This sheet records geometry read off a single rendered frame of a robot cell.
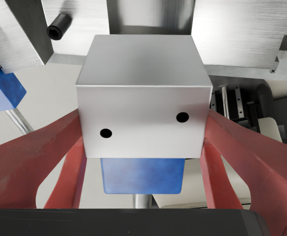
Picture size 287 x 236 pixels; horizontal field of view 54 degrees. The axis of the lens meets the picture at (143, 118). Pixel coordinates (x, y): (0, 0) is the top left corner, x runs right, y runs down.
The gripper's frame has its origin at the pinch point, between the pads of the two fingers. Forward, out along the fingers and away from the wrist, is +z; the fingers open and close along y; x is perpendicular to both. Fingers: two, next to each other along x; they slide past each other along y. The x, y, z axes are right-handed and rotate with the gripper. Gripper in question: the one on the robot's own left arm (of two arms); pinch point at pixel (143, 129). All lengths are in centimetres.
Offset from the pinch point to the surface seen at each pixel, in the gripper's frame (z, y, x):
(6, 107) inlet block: 13.7, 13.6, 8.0
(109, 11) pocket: 9.0, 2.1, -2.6
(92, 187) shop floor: 126, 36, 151
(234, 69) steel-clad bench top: 17.1, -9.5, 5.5
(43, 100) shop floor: 117, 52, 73
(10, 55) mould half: 14.1, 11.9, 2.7
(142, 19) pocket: 11.0, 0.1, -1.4
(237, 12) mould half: 7.3, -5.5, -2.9
